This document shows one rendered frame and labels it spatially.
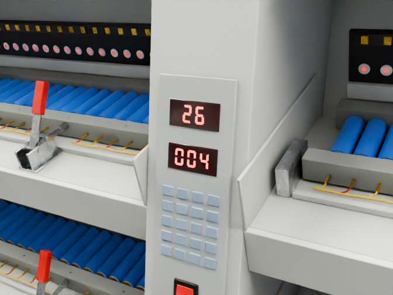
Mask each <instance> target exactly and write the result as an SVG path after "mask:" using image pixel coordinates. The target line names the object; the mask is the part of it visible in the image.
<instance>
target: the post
mask: <svg viewBox="0 0 393 295"><path fill-rule="evenodd" d="M333 3H334V0H152V6H151V54H150V101H149V149H148V174H147V221H146V268H145V293H144V295H153V277H154V236H155V214H156V174H157V133H158V92H159V74H160V73H163V74H176V75H184V76H198V77H211V78H225V79H232V80H238V89H237V107H236V126H235V144H234V154H233V173H232V191H231V201H230V219H229V237H228V247H227V266H226V284H225V295H276V294H277V292H278V290H279V288H280V286H281V284H282V282H283V280H280V279H276V278H273V277H269V276H266V275H262V274H259V273H256V272H252V271H249V267H248V263H247V254H246V246H245V240H244V232H243V224H242V215H241V210H240V202H239V193H238V189H237V179H238V178H239V176H240V175H241V174H242V172H243V171H244V169H245V168H246V167H247V165H248V164H249V163H250V161H251V160H252V158H253V157H254V156H255V154H256V153H257V152H258V150H259V149H260V148H261V147H262V145H263V143H264V142H265V141H266V140H267V138H268V137H269V136H270V134H271V133H272V131H273V130H274V129H275V127H276V126H277V125H278V123H279V122H280V120H281V119H282V118H283V116H284V115H285V114H286V113H287V111H288V110H289V108H290V107H291V105H292V104H293V103H294V102H295V100H296V99H297V98H298V96H299V95H300V93H301V92H302V91H303V89H304V88H305V87H306V85H307V84H308V83H309V81H310V80H311V78H312V77H313V76H314V74H315V73H318V100H319V117H322V113H323V102H324V95H325V84H326V73H327V66H328V55H329V43H330V32H331V25H332V14H333Z"/></svg>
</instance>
